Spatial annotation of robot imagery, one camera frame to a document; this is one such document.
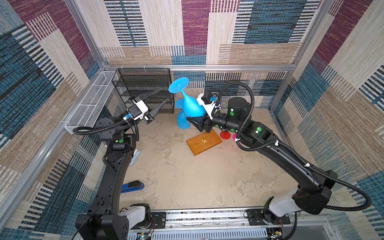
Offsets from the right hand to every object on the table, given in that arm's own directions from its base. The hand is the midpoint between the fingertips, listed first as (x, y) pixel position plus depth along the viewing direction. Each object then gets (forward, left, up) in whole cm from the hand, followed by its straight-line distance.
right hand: (194, 113), depth 62 cm
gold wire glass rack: (+12, -6, -38) cm, 41 cm away
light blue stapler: (+3, +37, -39) cm, 54 cm away
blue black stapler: (-16, +34, -38) cm, 54 cm away
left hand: (-2, +10, +12) cm, 16 cm away
